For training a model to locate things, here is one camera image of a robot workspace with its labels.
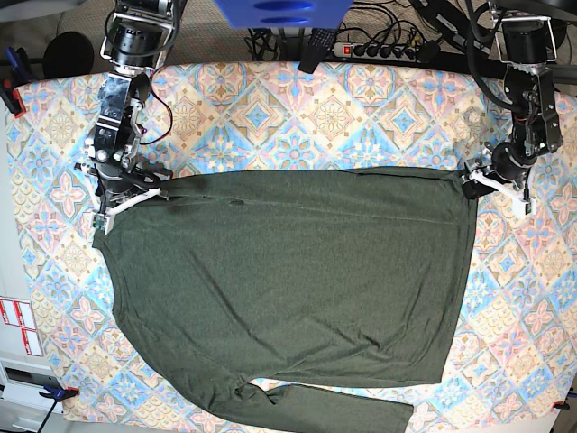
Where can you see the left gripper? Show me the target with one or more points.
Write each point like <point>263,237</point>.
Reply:
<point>502,163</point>

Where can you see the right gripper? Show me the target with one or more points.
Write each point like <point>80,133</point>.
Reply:
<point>110,185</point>

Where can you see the dark green long-sleeve shirt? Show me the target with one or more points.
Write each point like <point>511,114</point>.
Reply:
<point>264,297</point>

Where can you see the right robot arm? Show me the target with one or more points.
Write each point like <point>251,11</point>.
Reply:
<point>138,38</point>

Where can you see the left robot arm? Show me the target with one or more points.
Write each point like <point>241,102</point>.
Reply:
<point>529,47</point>

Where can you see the black round stool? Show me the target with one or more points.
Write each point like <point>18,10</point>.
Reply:
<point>70,54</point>

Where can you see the red black clamp upper left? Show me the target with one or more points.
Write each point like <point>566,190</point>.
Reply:
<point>9,93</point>

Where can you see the white red labels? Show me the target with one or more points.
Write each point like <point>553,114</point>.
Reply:
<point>18,326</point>

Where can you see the colourful patterned tablecloth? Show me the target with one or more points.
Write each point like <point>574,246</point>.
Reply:
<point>513,354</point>

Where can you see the blue plastic storage box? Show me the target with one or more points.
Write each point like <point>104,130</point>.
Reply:
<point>284,13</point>

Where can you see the black remote control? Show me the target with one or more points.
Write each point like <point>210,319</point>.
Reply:
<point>320,42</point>

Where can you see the blue clamp lower left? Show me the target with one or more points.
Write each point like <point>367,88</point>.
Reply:
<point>56,395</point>

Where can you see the orange clamp lower right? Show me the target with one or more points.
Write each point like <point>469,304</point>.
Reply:
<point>562,405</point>

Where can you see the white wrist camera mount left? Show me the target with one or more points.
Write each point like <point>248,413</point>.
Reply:
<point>476,185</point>

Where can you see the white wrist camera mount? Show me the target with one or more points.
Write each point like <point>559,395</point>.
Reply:
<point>476,185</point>
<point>102,218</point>

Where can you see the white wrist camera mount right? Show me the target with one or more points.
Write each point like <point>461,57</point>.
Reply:
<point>102,218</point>

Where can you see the black power strip red switch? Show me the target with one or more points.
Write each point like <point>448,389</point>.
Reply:
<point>377,51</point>

